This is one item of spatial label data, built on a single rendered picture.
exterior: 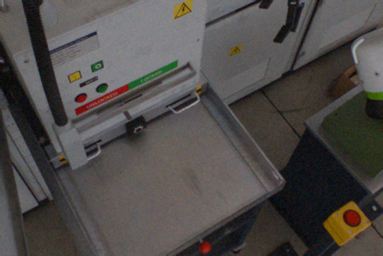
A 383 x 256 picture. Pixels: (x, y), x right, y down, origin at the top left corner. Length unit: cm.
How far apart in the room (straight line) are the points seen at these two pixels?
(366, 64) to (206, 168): 57
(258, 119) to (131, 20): 154
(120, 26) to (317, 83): 180
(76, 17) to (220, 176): 67
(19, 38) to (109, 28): 20
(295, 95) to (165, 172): 137
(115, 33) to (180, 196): 55
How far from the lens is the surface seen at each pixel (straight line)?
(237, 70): 226
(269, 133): 253
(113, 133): 147
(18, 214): 148
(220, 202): 144
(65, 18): 109
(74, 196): 146
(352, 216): 145
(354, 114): 166
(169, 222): 141
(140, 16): 113
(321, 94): 273
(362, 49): 151
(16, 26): 110
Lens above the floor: 219
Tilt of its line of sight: 59 degrees down
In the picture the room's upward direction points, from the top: 4 degrees clockwise
